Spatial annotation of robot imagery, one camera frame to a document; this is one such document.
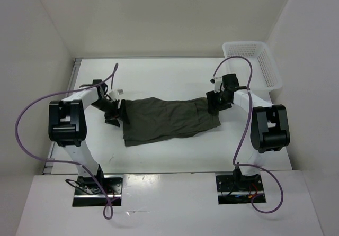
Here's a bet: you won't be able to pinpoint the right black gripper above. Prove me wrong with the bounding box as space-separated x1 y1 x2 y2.
207 88 233 113

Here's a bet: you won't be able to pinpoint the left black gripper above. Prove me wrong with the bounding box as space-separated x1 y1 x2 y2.
90 98 130 128

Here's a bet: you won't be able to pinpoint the olive green shorts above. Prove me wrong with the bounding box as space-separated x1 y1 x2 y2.
123 97 221 147

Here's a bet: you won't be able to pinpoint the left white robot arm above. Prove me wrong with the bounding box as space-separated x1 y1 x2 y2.
48 79 130 194

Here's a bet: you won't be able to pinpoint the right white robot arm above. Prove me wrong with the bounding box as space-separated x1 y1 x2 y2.
206 74 290 190

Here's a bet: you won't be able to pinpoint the white plastic basket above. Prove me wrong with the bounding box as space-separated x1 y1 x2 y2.
222 41 282 92

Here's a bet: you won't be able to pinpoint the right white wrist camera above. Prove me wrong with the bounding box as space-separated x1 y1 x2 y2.
210 77 223 93

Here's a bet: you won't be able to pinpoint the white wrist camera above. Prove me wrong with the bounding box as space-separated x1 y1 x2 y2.
108 89 124 101
210 77 223 93

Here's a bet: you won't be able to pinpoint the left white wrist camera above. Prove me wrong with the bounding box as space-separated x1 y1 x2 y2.
108 89 124 101

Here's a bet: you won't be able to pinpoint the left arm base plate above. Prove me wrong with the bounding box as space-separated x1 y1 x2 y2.
65 175 123 207

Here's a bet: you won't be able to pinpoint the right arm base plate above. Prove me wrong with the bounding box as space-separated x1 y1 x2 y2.
215 172 266 205

